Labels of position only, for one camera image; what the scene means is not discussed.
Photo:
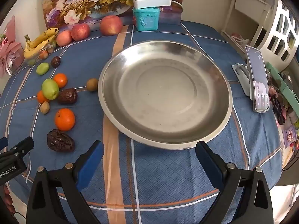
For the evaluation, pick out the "flower painting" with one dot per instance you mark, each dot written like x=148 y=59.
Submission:
x=77 y=4

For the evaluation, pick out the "small tangerine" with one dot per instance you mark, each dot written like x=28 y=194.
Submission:
x=41 y=97

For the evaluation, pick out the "pink flower bouquet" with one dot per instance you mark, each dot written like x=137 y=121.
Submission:
x=9 y=49

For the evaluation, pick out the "dark wrinkled date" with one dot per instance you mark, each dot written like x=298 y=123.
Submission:
x=60 y=141

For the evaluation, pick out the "smooth red date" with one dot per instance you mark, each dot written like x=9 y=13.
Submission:
x=67 y=96

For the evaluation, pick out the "blue plaid tablecloth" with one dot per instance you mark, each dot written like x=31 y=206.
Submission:
x=144 y=175

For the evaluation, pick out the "large red apple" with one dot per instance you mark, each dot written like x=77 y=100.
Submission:
x=111 y=25

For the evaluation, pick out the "large orange tangerine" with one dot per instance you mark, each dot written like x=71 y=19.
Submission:
x=65 y=119

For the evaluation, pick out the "colourful clutter pile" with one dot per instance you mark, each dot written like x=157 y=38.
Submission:
x=280 y=112

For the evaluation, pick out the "small green jujube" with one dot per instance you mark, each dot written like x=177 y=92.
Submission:
x=42 y=68

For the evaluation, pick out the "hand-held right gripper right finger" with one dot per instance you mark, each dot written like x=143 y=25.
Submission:
x=208 y=163

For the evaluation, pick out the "small brown kiwi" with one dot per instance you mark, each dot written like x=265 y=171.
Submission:
x=44 y=107

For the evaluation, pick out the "pale peach-coloured apple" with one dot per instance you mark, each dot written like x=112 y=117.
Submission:
x=63 y=38

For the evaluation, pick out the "banana bunch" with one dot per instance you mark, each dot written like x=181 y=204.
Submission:
x=38 y=46

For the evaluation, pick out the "clear plastic fruit container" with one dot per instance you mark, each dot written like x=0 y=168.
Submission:
x=43 y=55

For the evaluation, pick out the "medium tangerine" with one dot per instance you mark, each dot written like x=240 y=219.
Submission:
x=60 y=80

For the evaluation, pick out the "white wooden rack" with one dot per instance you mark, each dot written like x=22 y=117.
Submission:
x=230 y=11

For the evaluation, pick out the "dark round passion fruit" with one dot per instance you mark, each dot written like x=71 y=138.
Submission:
x=55 y=62

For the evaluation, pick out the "teal plastic box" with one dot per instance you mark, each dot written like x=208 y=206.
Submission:
x=146 y=19

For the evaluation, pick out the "white lattice basket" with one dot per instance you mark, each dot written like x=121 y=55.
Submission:
x=271 y=28

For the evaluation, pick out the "green cardboard box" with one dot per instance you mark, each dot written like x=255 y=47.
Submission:
x=280 y=79

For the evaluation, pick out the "large steel plate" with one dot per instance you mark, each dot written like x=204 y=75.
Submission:
x=163 y=93

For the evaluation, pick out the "white power strip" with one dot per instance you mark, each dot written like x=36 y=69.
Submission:
x=151 y=2

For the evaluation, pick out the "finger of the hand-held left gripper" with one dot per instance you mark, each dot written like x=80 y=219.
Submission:
x=2 y=142
x=23 y=144

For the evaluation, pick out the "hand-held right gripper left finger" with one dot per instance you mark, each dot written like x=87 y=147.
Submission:
x=90 y=165

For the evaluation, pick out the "large green jujube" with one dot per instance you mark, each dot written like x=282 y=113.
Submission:
x=50 y=89

